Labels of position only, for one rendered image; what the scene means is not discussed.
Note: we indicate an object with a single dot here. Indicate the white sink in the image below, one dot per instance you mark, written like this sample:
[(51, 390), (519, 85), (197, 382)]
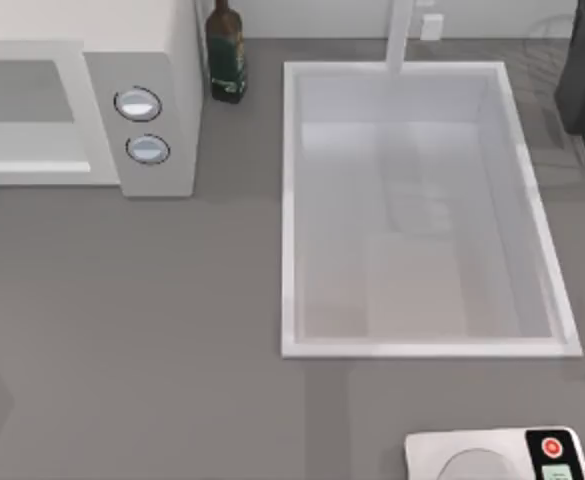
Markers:
[(412, 210)]

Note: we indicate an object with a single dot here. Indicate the round silver microwave knob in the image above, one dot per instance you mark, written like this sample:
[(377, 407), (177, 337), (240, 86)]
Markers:
[(147, 148), (137, 104)]

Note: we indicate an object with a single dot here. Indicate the dark green bottle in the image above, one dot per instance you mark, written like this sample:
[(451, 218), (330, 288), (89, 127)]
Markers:
[(227, 60)]

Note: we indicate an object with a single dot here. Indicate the tall white tap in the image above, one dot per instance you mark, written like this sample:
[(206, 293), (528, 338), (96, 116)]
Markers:
[(397, 35)]

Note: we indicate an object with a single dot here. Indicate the pale microwave oven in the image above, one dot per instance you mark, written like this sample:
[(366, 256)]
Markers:
[(137, 45)]

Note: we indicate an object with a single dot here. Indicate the white kitchen scale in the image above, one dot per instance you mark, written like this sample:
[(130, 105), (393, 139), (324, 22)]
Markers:
[(472, 450)]

